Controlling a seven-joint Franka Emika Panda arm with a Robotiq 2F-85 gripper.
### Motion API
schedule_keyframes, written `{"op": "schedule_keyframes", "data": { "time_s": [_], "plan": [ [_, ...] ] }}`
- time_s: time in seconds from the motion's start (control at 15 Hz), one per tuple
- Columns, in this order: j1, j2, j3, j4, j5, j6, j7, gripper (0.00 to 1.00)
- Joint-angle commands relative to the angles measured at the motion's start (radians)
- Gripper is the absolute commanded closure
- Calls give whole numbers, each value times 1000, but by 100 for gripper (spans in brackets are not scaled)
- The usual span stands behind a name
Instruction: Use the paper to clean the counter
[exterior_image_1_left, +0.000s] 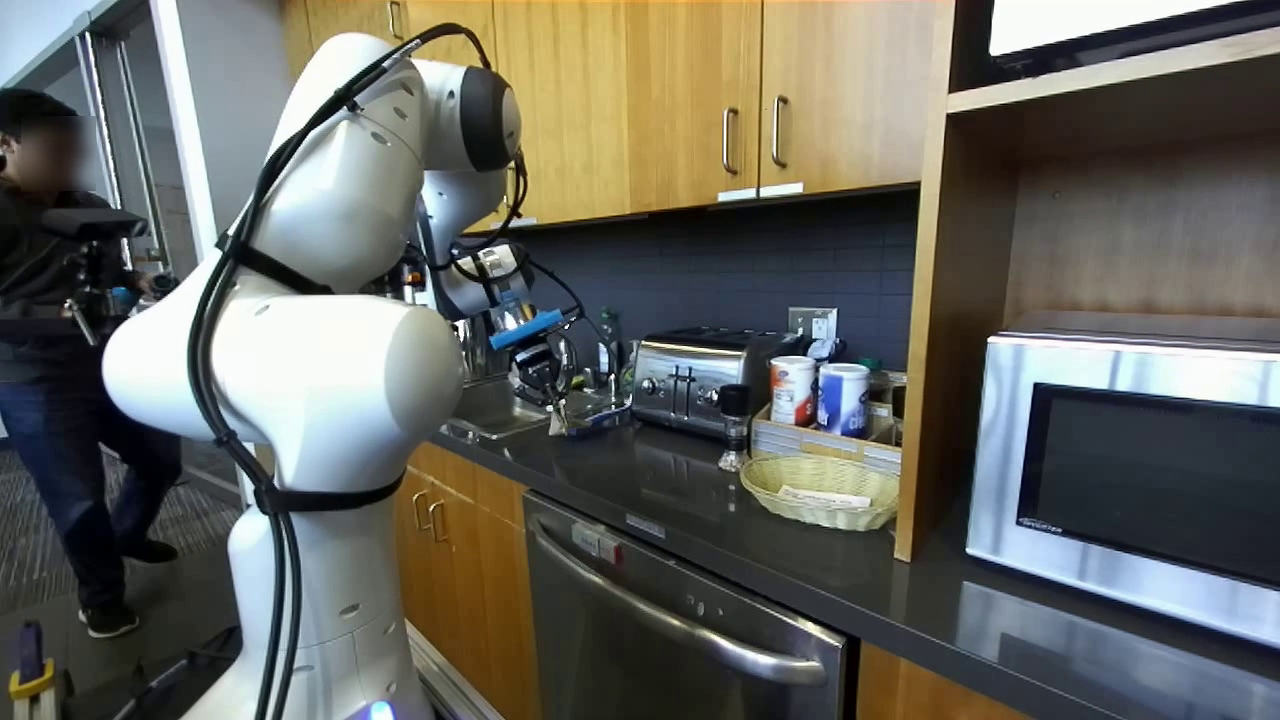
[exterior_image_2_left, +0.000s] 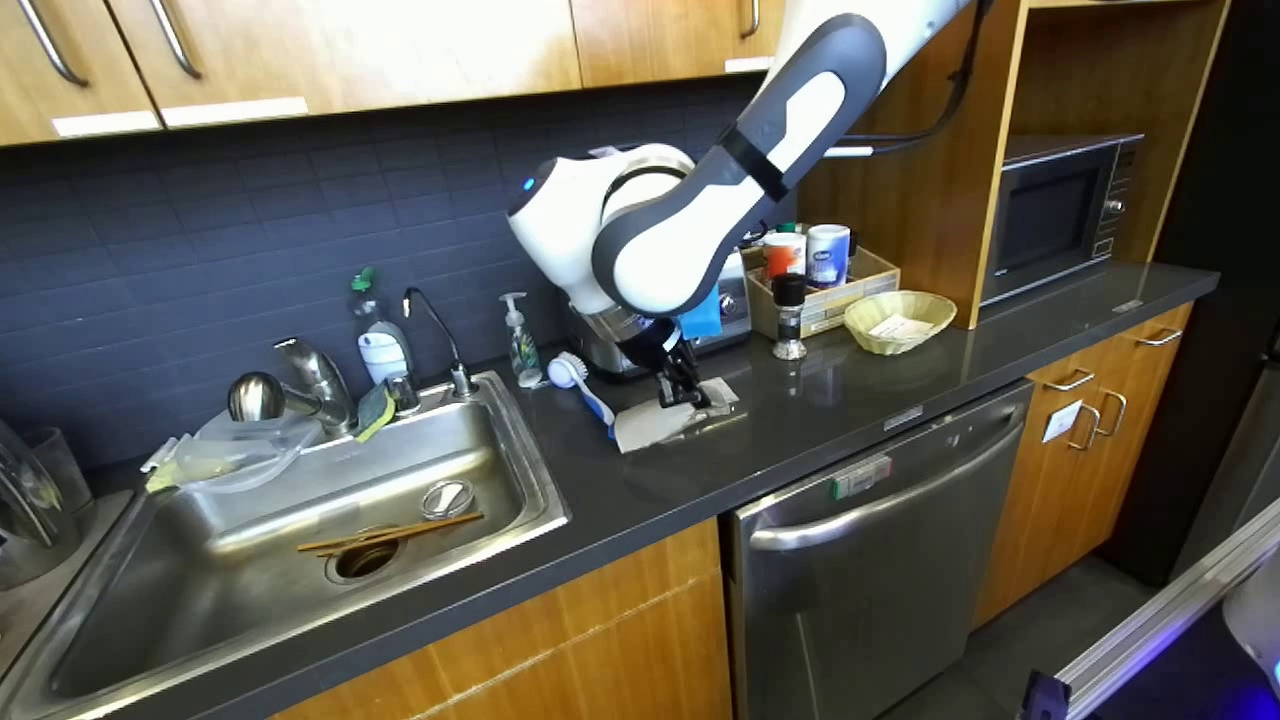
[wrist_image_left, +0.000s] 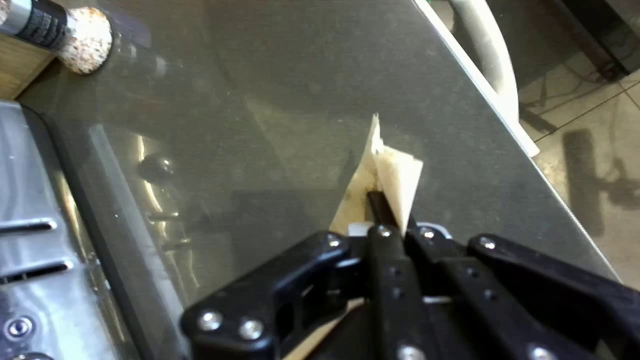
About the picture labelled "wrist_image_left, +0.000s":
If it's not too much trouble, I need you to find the stainless steel toaster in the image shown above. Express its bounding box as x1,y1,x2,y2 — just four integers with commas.
0,98,137,360

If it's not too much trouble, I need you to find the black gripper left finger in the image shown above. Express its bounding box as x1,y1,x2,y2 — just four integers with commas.
178,190,428,360

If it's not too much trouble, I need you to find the beige cardboard box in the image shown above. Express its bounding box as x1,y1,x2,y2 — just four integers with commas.
0,37,56,102

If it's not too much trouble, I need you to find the black handled white scrubber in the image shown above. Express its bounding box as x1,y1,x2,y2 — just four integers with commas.
0,0,115,76

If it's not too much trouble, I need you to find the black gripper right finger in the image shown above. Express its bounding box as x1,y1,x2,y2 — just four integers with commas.
406,224,640,360

